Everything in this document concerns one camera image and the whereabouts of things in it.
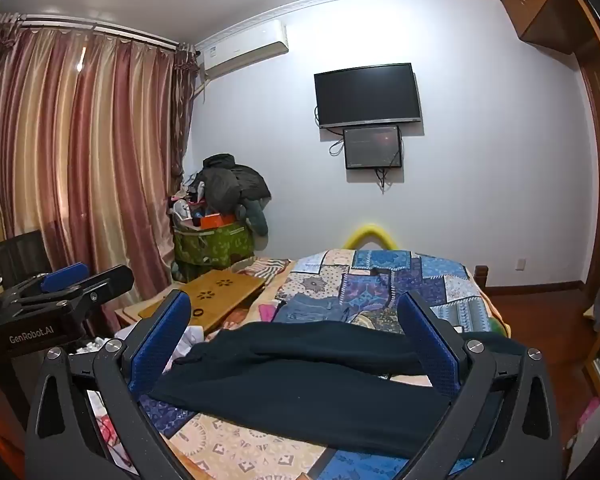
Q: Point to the orange box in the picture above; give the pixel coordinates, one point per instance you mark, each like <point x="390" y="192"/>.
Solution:
<point x="217" y="221"/>

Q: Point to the light wooden nightstand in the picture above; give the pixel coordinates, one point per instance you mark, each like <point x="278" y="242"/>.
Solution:
<point x="130" y="312"/>

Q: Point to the pile of dark clothes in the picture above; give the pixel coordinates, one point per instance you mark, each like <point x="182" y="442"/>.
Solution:
<point x="230" y="180"/>

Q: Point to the wooden bed post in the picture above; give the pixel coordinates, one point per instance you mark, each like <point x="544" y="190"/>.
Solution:
<point x="481" y="276"/>

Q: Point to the white cloth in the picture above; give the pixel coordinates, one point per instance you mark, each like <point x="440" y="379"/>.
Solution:
<point x="190" y="337"/>

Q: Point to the white air conditioner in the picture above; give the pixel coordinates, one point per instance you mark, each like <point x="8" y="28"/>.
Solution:
<point x="240" y="50"/>

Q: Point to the black wall television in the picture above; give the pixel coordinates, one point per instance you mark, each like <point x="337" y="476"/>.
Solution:
<point x="367" y="95"/>

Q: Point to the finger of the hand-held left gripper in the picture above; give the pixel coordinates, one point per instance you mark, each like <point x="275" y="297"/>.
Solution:
<point x="65" y="275"/>
<point x="112" y="280"/>

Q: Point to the white wall socket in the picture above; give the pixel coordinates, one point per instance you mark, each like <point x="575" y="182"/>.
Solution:
<point x="520" y="264"/>

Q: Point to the small wall monitor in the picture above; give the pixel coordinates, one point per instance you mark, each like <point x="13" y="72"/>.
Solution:
<point x="372" y="147"/>

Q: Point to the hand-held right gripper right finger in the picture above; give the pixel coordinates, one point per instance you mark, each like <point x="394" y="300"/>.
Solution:
<point x="430" y="345"/>

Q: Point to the striped pink curtain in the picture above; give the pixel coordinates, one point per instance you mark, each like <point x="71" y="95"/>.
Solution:
<point x="80" y="160"/>

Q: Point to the dark navy pants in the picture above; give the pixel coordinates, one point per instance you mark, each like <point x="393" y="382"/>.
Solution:
<point x="305" y="390"/>

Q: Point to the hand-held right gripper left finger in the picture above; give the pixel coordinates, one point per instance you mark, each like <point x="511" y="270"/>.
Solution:
<point x="156" y="345"/>

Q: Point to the green storage box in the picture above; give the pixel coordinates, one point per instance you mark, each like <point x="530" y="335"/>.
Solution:
<point x="210" y="247"/>

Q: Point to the black chair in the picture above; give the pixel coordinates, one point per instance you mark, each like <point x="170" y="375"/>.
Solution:
<point x="20" y="255"/>

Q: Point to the wooden lap desk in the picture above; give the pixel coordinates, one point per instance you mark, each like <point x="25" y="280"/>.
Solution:
<point x="215" y="285"/>

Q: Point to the patchwork quilt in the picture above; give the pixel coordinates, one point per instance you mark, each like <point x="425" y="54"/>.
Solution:
<point x="370" y="270"/>

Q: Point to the folded blue jeans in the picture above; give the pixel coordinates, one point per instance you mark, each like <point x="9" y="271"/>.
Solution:
<point x="305" y="310"/>

